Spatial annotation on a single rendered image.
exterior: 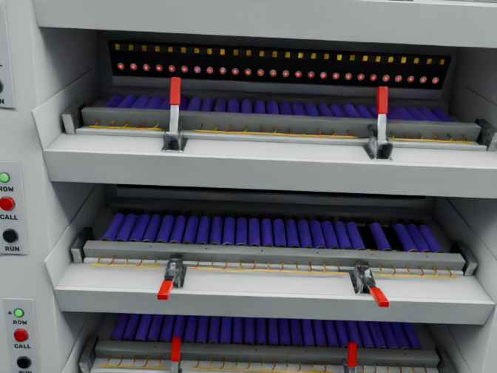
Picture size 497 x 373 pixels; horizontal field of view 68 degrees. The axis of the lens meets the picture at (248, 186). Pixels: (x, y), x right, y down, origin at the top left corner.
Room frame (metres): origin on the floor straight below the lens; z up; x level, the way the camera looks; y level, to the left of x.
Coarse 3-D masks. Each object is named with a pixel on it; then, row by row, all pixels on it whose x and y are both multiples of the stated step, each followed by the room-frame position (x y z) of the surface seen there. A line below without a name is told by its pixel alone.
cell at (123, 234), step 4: (128, 216) 0.57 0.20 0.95; (132, 216) 0.58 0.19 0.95; (136, 216) 0.58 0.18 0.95; (128, 220) 0.56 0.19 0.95; (132, 220) 0.57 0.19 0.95; (136, 220) 0.58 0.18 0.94; (124, 224) 0.55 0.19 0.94; (128, 224) 0.55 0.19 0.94; (132, 224) 0.56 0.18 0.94; (124, 228) 0.54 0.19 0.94; (128, 228) 0.55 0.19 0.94; (132, 228) 0.56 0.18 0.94; (120, 232) 0.54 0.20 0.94; (124, 232) 0.54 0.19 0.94; (128, 232) 0.54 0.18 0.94; (120, 236) 0.53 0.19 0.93; (124, 236) 0.53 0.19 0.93; (128, 236) 0.54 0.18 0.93; (116, 240) 0.53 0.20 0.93; (124, 240) 0.53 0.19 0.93; (128, 240) 0.53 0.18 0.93
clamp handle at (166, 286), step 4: (172, 264) 0.46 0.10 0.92; (172, 268) 0.46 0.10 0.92; (176, 268) 0.46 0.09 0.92; (172, 272) 0.46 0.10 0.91; (176, 272) 0.46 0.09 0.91; (168, 276) 0.44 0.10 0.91; (172, 276) 0.45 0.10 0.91; (164, 280) 0.43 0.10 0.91; (168, 280) 0.43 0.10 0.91; (172, 280) 0.43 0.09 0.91; (164, 284) 0.42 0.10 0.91; (168, 284) 0.42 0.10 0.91; (172, 284) 0.43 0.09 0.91; (160, 288) 0.41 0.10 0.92; (164, 288) 0.41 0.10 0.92; (168, 288) 0.41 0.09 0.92; (160, 292) 0.40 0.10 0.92; (164, 292) 0.40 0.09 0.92; (168, 292) 0.40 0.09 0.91; (160, 296) 0.39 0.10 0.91; (164, 296) 0.39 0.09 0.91; (168, 296) 0.40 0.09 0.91
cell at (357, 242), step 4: (348, 224) 0.58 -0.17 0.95; (352, 224) 0.58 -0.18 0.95; (348, 228) 0.58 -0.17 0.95; (352, 228) 0.57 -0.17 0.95; (356, 228) 0.58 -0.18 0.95; (348, 232) 0.57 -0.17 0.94; (352, 232) 0.56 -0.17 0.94; (356, 232) 0.56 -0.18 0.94; (348, 236) 0.57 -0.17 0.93; (352, 236) 0.56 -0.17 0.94; (356, 236) 0.55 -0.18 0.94; (360, 236) 0.56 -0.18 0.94; (352, 240) 0.55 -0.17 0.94; (356, 240) 0.55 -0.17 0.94; (360, 240) 0.55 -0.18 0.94; (352, 244) 0.55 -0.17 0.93; (356, 244) 0.54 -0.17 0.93; (360, 244) 0.53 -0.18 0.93; (356, 248) 0.53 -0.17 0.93; (364, 248) 0.53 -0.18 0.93
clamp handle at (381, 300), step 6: (366, 276) 0.47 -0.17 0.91; (366, 282) 0.45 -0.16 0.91; (372, 282) 0.45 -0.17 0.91; (372, 288) 0.43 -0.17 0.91; (378, 288) 0.43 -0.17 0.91; (372, 294) 0.42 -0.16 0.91; (378, 294) 0.42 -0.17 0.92; (378, 300) 0.40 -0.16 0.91; (384, 300) 0.40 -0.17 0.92; (384, 306) 0.40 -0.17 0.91
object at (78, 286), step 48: (96, 192) 0.60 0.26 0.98; (144, 192) 0.62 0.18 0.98; (192, 192) 0.62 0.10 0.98; (240, 192) 0.62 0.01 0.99; (96, 240) 0.54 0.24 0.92; (480, 240) 0.51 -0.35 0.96; (96, 288) 0.45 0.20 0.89; (144, 288) 0.46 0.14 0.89; (192, 288) 0.46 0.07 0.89; (240, 288) 0.46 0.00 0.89; (288, 288) 0.47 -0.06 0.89; (336, 288) 0.47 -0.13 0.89; (384, 288) 0.48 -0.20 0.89; (432, 288) 0.48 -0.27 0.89; (480, 288) 0.49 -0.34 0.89
